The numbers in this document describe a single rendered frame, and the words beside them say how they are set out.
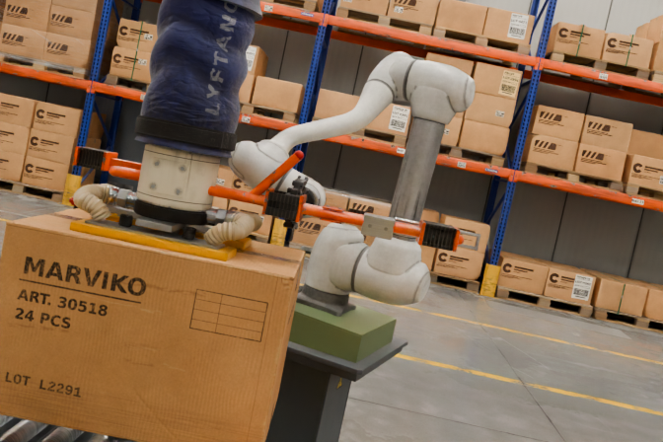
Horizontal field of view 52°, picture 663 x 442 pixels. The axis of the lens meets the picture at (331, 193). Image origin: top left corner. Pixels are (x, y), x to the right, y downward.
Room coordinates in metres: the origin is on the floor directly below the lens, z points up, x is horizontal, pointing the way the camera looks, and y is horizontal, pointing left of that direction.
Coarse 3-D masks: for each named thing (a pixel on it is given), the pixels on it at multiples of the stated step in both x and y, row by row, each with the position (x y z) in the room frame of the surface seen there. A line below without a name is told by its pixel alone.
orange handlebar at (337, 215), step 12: (120, 168) 1.54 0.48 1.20; (132, 168) 1.81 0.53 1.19; (216, 192) 1.52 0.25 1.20; (228, 192) 1.52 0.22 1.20; (240, 192) 1.52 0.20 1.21; (312, 204) 1.56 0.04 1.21; (324, 216) 1.51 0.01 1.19; (336, 216) 1.51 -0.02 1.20; (348, 216) 1.51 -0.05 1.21; (360, 216) 1.51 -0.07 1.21; (396, 228) 1.50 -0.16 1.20; (408, 228) 1.50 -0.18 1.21
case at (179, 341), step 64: (64, 256) 1.38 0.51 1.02; (128, 256) 1.38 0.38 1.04; (192, 256) 1.40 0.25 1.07; (256, 256) 1.55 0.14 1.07; (0, 320) 1.38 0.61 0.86; (64, 320) 1.38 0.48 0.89; (128, 320) 1.38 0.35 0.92; (192, 320) 1.38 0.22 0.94; (256, 320) 1.38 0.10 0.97; (0, 384) 1.38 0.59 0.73; (64, 384) 1.38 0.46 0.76; (128, 384) 1.38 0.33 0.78; (192, 384) 1.38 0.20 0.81; (256, 384) 1.38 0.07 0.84
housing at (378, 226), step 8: (368, 216) 1.51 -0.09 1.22; (376, 216) 1.51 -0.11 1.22; (384, 216) 1.56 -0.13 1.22; (368, 224) 1.50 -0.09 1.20; (376, 224) 1.50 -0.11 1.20; (384, 224) 1.50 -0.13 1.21; (392, 224) 1.50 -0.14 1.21; (368, 232) 1.51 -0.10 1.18; (376, 232) 1.50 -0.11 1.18; (384, 232) 1.50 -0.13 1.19; (392, 232) 1.50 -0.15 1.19
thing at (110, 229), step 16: (80, 224) 1.42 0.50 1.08; (96, 224) 1.43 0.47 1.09; (112, 224) 1.45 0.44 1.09; (128, 224) 1.45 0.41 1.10; (128, 240) 1.41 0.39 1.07; (144, 240) 1.41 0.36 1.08; (160, 240) 1.41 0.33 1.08; (176, 240) 1.42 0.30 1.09; (192, 240) 1.45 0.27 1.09; (208, 256) 1.40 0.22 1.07; (224, 256) 1.40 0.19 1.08
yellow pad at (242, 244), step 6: (114, 216) 1.61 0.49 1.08; (132, 222) 1.60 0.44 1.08; (150, 228) 1.60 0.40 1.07; (180, 234) 1.60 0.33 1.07; (198, 234) 1.60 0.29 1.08; (228, 240) 1.60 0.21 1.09; (240, 240) 1.62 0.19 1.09; (246, 240) 1.64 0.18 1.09; (234, 246) 1.59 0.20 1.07; (240, 246) 1.59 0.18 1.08; (246, 246) 1.62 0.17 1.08
